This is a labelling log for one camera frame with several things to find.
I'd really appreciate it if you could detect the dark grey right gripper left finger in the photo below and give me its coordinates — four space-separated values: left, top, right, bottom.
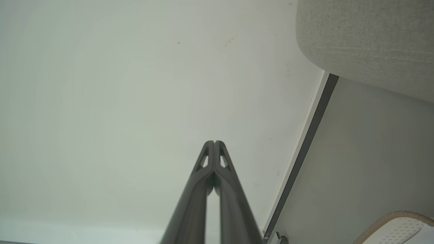
159 140 215 244

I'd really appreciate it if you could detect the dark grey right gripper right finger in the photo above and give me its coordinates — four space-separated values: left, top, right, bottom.
215 140 263 244

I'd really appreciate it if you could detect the round white laundry basket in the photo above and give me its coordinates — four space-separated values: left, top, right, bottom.
353 211 434 244

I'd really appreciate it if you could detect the white black skirting board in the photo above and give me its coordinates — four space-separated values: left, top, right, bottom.
262 70 339 244

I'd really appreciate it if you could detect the grey fabric sofa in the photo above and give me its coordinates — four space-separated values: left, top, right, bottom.
296 0 434 104

